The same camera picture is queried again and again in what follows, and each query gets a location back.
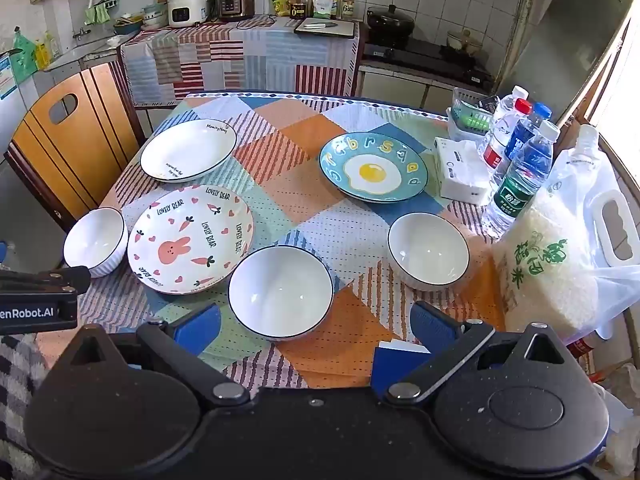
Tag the checkered sweater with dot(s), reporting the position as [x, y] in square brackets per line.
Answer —
[15, 385]

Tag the plastic basket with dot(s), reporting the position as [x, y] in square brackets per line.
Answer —
[467, 110]

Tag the kitchen knife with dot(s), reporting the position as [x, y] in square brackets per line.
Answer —
[320, 24]

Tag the green yellow packet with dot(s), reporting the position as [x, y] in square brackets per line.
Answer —
[284, 2]

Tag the pale bowl stack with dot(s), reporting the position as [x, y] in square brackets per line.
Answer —
[154, 14]

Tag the water bottle with white cap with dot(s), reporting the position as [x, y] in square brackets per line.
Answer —
[507, 110]

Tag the white rice cooker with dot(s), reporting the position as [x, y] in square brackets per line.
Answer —
[187, 10]

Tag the wooden chair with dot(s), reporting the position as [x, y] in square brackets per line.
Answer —
[60, 160]

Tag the blue fried egg plate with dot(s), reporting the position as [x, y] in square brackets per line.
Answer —
[372, 170]

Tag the metal faucet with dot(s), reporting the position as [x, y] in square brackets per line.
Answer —
[80, 34]

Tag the black gas stove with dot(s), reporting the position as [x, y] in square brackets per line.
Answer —
[430, 60]

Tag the small clay pot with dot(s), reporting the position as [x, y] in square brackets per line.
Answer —
[462, 40]

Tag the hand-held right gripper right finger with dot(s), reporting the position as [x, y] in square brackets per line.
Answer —
[430, 325]

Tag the yellow bottle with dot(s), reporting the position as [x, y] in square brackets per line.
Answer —
[45, 49]

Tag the pink rabbit print plate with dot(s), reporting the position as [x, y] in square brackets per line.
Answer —
[190, 240]

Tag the bag of rice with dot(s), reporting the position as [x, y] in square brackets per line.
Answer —
[545, 270]

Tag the white tissue pack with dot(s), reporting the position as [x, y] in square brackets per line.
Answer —
[462, 170]

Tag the white bowl with dark rim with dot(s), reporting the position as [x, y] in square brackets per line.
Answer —
[280, 285]
[95, 240]
[427, 252]

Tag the black cutting board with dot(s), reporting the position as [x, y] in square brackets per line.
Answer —
[345, 29]

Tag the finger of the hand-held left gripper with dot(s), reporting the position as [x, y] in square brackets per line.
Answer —
[50, 280]

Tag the green cloth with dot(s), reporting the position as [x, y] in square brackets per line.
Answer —
[97, 14]

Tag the white plate with dark rim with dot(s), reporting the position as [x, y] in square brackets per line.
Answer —
[187, 152]

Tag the white green seasoning packet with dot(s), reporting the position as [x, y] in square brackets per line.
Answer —
[324, 6]

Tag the clear spout pouch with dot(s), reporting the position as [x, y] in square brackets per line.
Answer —
[580, 170]

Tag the water bottle with red label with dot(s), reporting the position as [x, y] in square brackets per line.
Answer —
[500, 135]

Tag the white fridge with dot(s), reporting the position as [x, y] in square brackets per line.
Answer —
[10, 110]

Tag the patchwork tablecloth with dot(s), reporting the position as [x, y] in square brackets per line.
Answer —
[305, 132]

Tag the white label condiment bottle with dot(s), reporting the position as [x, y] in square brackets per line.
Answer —
[348, 5]

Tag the white plastic bag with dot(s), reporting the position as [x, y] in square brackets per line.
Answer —
[620, 280]

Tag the black wok with lid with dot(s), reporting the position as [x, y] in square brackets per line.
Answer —
[390, 22]

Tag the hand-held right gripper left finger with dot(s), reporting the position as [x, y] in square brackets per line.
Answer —
[200, 325]

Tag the water bottle with blue label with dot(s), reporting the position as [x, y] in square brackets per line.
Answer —
[520, 137]

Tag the green plastic bag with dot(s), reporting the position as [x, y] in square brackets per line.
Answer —
[22, 55]

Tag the patchwork counter cloth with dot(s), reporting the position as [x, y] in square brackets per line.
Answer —
[250, 60]

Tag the blue bowl stack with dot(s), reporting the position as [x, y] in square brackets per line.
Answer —
[127, 25]

